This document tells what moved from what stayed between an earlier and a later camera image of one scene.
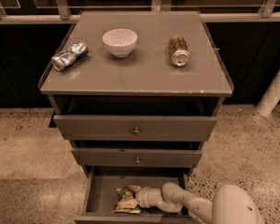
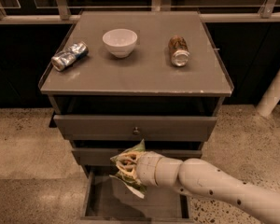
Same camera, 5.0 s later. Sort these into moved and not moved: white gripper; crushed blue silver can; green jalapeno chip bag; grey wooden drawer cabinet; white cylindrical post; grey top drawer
Moved: white gripper; green jalapeno chip bag
Not moved: white cylindrical post; crushed blue silver can; grey wooden drawer cabinet; grey top drawer
